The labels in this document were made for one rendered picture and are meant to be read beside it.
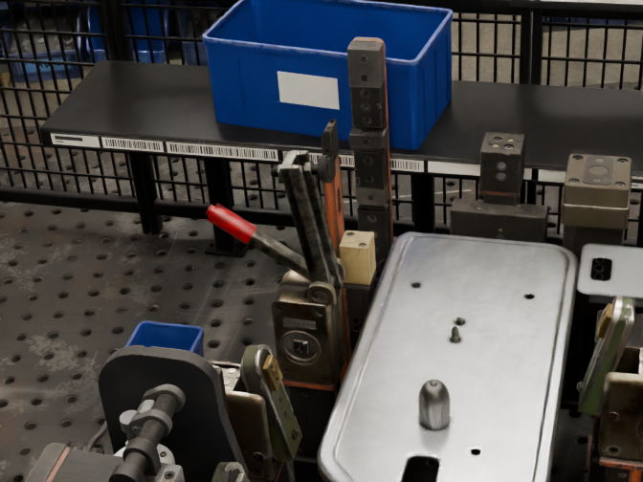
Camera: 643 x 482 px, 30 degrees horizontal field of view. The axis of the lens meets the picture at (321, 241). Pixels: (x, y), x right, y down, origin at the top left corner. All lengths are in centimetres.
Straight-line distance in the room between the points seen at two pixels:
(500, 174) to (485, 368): 31
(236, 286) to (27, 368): 35
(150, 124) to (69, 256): 42
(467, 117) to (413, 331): 43
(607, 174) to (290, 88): 43
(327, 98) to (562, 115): 32
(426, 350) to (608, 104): 54
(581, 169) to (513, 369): 32
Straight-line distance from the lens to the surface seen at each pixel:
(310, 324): 131
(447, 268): 142
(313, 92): 159
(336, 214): 136
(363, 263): 136
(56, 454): 114
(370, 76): 149
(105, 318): 190
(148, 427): 98
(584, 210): 148
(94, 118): 175
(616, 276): 141
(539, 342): 131
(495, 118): 166
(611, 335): 119
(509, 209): 152
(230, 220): 128
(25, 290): 200
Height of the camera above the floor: 184
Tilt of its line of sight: 35 degrees down
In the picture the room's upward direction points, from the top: 5 degrees counter-clockwise
